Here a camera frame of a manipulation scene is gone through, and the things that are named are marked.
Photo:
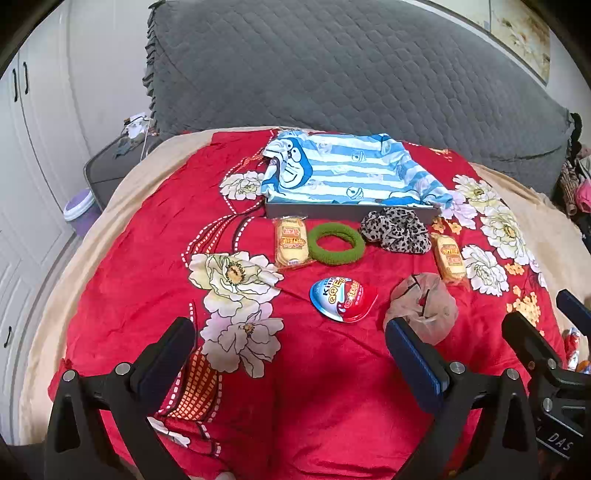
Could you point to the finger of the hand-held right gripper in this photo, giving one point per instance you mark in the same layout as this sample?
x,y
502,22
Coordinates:
x,y
526,339
575,307

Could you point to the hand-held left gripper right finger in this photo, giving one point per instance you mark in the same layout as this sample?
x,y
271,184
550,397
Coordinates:
x,y
415,364

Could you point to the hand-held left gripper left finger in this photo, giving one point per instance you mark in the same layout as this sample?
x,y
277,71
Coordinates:
x,y
170,353

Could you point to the beige mesh scrunchie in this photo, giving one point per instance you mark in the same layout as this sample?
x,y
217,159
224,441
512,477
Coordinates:
x,y
431,304

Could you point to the chocolate egg packet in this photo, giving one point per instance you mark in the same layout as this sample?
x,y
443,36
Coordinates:
x,y
344,297
575,348

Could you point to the yellow cake packet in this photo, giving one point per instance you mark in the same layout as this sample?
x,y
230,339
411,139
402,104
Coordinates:
x,y
292,242
450,258

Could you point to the leopard print scrunchie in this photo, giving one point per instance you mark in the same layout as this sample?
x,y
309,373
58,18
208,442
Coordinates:
x,y
397,230

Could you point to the grey storage box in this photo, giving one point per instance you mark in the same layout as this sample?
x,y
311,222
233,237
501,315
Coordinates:
x,y
351,213

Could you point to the red floral bedsheet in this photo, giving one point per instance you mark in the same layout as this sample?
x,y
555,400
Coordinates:
x,y
152,240

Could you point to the pile of clothes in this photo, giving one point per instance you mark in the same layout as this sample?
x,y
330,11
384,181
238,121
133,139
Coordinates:
x,y
579,184

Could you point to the purple trash bin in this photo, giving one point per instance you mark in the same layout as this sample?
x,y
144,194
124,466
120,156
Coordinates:
x,y
81,210

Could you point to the grey nightstand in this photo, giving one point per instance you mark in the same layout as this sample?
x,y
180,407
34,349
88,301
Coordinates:
x,y
104,173

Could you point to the blue striped cartoon cloth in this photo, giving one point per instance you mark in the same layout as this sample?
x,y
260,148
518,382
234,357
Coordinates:
x,y
351,170

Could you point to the small grey cloth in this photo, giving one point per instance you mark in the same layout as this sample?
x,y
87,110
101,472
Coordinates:
x,y
122,147

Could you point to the white wardrobe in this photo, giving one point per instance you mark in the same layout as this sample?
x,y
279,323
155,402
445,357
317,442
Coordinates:
x,y
32,161

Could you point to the grey quilted headboard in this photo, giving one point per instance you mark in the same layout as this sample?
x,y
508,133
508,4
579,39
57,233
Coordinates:
x,y
346,69

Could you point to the floral wall picture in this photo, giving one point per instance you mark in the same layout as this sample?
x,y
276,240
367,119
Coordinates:
x,y
521,32

